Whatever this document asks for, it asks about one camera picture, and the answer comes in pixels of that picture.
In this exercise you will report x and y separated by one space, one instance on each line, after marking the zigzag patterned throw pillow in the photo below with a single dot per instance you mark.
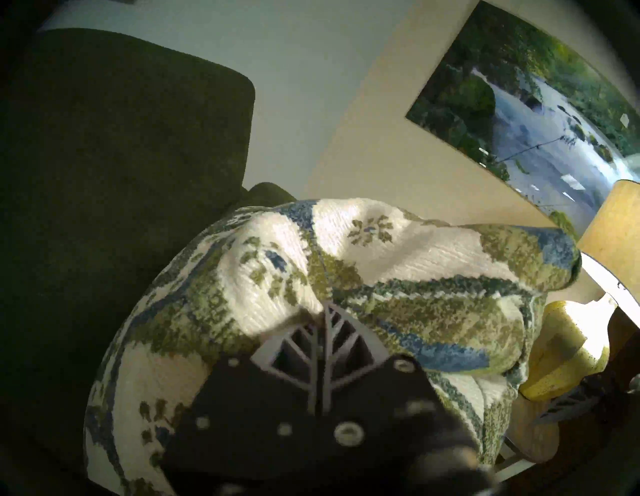
425 260

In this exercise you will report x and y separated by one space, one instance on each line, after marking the yellow-green ceramic lamp base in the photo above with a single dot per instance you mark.
565 350

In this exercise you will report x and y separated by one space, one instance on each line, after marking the round wooden side table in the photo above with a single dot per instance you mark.
535 430

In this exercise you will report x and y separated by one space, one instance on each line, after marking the green sofa armrest cushion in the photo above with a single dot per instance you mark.
270 195

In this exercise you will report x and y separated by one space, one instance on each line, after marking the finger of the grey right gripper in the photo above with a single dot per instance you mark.
565 406

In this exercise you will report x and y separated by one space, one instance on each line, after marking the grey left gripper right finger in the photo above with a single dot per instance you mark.
390 430

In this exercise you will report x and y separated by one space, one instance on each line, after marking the dark green fabric sofa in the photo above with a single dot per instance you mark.
100 200

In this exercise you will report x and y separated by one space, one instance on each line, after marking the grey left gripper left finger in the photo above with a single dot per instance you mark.
250 430

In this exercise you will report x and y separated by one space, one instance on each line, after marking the waterfall landscape wall picture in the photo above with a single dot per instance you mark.
525 110

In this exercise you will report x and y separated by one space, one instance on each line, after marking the white slatted wooden chair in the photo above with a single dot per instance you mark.
512 466

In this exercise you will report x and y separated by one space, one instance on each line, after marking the beige lamp shade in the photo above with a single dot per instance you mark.
615 235

